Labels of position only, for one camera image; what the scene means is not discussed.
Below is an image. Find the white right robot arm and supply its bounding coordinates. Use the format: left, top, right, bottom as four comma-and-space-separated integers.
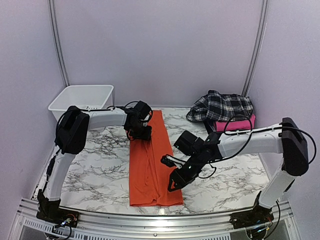
160, 117, 310, 224

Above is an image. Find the aluminium corner post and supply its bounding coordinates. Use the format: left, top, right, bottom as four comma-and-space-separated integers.
241, 0, 270, 96
47, 0, 71, 87

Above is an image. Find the left aluminium corner post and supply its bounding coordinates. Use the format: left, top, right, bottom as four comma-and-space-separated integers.
47, 0, 71, 87

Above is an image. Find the white plastic laundry bin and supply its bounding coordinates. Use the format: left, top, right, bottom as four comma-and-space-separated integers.
48, 84, 115, 120

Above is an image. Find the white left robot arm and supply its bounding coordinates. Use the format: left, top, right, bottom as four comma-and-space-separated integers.
37, 101, 153, 223

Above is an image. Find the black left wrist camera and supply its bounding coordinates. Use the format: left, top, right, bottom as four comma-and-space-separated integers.
133, 100, 153, 123

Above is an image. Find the right aluminium corner post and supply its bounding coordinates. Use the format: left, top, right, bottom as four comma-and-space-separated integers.
241, 0, 270, 96

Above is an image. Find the aluminium front frame rail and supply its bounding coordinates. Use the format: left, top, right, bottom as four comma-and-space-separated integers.
8, 197, 301, 240

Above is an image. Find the orange garment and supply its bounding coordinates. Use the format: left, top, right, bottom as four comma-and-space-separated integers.
129, 110, 184, 207

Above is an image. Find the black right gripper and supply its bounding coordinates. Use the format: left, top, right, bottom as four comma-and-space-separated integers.
167, 151, 206, 192

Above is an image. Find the black white plaid skirt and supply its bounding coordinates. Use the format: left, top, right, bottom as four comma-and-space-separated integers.
186, 90, 254, 122

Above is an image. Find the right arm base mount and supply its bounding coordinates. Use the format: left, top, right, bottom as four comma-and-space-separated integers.
229, 209, 274, 229

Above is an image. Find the pink folded garment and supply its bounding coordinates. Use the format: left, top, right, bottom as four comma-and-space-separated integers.
214, 114, 256, 132

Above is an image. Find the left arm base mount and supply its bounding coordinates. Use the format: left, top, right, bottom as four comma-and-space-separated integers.
36, 208, 80, 228

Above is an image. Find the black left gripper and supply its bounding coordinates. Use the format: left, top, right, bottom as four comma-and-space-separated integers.
128, 121, 152, 141

